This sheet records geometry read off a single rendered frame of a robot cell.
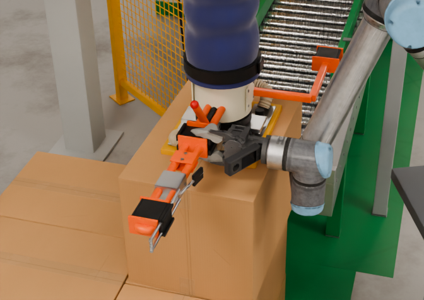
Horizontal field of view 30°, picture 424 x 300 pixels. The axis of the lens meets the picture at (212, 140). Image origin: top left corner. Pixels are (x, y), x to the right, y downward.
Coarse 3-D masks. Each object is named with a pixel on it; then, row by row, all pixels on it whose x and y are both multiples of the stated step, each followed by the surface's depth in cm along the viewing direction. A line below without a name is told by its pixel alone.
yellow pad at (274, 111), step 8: (256, 104) 251; (272, 104) 252; (256, 112) 243; (264, 112) 247; (272, 112) 247; (280, 112) 250; (272, 120) 244; (264, 128) 239; (272, 128) 241; (264, 136) 236
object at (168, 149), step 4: (180, 124) 242; (176, 128) 241; (164, 144) 234; (168, 144) 234; (164, 148) 232; (168, 148) 232; (172, 148) 232; (176, 148) 232; (164, 152) 233; (168, 152) 232; (172, 152) 232
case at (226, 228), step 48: (144, 144) 238; (144, 192) 224; (192, 192) 218; (240, 192) 217; (288, 192) 263; (144, 240) 234; (192, 240) 228; (240, 240) 222; (192, 288) 238; (240, 288) 232
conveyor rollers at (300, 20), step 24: (288, 0) 423; (312, 0) 428; (336, 0) 424; (264, 24) 403; (288, 24) 400; (312, 24) 398; (336, 24) 402; (264, 48) 380; (288, 48) 377; (312, 48) 375; (264, 72) 357; (288, 72) 363; (312, 72) 359
